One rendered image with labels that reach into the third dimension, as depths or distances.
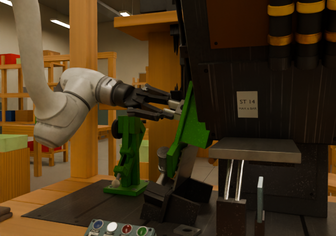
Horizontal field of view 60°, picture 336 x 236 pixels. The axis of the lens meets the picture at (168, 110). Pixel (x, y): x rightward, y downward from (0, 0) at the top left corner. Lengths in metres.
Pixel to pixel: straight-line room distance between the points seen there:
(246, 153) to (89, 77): 0.58
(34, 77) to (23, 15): 0.15
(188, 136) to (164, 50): 0.51
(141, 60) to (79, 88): 10.89
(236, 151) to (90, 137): 0.91
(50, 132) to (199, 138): 0.42
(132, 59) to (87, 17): 10.61
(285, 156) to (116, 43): 11.97
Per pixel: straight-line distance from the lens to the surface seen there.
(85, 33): 1.37
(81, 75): 0.97
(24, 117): 6.60
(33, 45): 0.83
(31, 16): 0.83
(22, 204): 1.13
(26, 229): 0.86
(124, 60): 12.13
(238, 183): 0.69
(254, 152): 0.55
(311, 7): 0.57
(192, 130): 0.76
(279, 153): 0.55
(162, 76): 1.17
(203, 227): 0.80
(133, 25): 1.12
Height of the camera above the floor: 1.21
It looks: 1 degrees down
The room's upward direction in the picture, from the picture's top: straight up
